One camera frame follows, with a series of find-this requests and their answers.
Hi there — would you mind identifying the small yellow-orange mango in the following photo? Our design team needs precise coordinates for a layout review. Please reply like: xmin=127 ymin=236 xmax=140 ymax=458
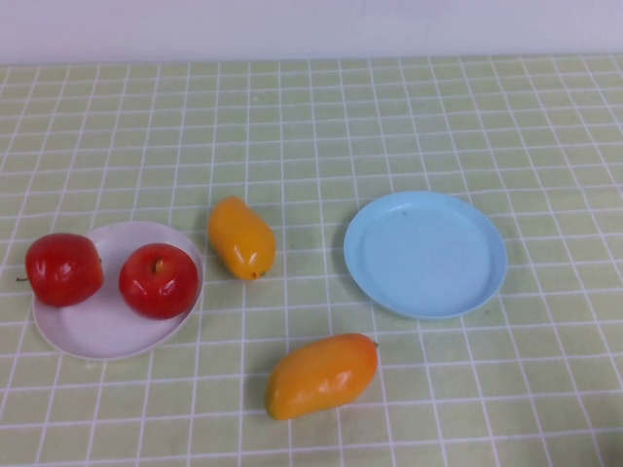
xmin=207 ymin=196 xmax=277 ymax=281

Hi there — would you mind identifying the large orange mango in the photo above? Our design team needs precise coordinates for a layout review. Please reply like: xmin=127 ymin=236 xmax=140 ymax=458
xmin=264 ymin=333 xmax=380 ymax=421

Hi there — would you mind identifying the red apple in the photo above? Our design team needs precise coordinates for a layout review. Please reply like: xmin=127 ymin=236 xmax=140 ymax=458
xmin=118 ymin=242 xmax=200 ymax=321
xmin=16 ymin=233 xmax=105 ymax=308

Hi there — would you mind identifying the light blue round plate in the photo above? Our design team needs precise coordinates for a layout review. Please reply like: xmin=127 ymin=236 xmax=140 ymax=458
xmin=343 ymin=190 xmax=509 ymax=321

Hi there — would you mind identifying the white round plate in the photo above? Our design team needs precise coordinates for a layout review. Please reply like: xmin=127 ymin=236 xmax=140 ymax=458
xmin=32 ymin=221 xmax=204 ymax=362

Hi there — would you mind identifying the green white-grid tablecloth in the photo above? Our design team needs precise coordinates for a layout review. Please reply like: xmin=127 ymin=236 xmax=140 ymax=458
xmin=0 ymin=54 xmax=623 ymax=467

